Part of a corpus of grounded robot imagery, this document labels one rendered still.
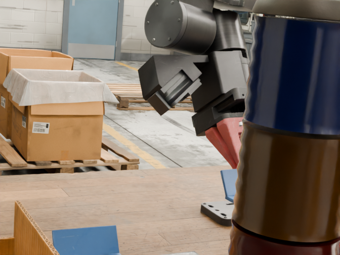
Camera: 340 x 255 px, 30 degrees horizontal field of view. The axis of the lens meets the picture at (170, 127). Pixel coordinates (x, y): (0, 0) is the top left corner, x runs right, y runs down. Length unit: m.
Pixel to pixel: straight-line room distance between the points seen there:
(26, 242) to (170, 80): 0.23
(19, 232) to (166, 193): 0.36
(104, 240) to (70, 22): 10.86
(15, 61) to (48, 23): 7.00
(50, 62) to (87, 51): 7.11
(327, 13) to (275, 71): 0.02
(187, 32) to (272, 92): 0.49
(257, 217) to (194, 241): 0.60
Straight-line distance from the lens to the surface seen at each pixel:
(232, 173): 0.71
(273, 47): 0.20
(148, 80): 0.70
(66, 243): 0.67
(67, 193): 0.95
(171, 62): 0.69
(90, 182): 1.01
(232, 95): 0.69
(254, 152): 0.21
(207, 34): 0.71
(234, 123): 0.70
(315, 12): 0.19
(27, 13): 11.36
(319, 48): 0.20
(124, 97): 6.70
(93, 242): 0.68
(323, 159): 0.20
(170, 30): 0.69
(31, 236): 0.63
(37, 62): 4.50
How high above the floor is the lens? 1.19
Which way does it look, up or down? 11 degrees down
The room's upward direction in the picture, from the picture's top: 5 degrees clockwise
